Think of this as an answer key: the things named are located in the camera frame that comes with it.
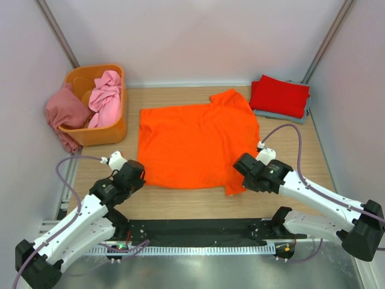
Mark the orange t-shirt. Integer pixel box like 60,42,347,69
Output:
137,89,260,196

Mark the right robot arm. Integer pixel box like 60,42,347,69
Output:
233,153,384,262

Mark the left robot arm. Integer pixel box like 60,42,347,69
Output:
13,158,145,288

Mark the folded grey t-shirt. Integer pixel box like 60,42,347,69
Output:
251,79,312,126

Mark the folded red t-shirt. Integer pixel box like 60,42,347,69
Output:
248,74,311,119

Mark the light pink crumpled shirt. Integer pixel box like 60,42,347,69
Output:
88,70,122,128

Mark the dusty pink crumpled shirt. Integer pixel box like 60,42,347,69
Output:
45,82,91,154

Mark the orange plastic basket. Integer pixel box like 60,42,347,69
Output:
58,64,128,146

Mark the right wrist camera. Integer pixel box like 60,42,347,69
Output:
256,141,276,166

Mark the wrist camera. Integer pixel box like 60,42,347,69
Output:
256,141,276,166
100,151,127,171

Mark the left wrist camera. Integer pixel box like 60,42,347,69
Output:
100,151,127,171

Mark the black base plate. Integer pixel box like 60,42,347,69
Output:
126,219,292,247

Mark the aluminium rail frame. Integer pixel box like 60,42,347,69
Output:
28,150,385,289

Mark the white slotted cable duct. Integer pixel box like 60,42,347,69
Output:
84,243,276,256

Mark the left corner aluminium post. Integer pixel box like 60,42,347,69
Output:
34,0,80,69

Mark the corner aluminium post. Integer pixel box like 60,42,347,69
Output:
301,0,357,84
34,0,80,69

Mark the right corner aluminium post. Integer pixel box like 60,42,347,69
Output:
301,0,357,84

